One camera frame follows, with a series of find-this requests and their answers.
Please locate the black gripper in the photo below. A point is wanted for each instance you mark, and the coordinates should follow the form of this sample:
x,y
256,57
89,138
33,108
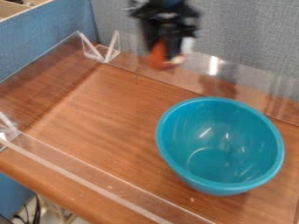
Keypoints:
x,y
174,16

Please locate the red white-spotted toy mushroom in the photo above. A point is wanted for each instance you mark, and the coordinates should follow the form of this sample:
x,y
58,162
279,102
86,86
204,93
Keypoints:
x,y
157,57

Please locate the blue plastic bowl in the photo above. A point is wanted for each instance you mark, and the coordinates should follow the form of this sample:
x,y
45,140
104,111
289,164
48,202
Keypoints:
x,y
220,145

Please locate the clear acrylic back barrier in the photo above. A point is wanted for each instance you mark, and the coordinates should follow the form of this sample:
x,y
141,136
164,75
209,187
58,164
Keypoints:
x,y
205,73

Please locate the clear acrylic barrier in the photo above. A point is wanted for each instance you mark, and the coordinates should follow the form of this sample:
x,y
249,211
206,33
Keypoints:
x,y
205,73
132,197

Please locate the blue partition with wooden shelf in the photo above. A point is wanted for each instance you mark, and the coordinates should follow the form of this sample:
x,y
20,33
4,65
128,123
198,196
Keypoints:
x,y
32,32

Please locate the clear acrylic front barrier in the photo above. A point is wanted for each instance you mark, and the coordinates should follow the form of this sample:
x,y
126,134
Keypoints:
x,y
132,197

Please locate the clear acrylic corner bracket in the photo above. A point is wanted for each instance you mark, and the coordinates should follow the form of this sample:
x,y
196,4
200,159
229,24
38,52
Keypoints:
x,y
101,53

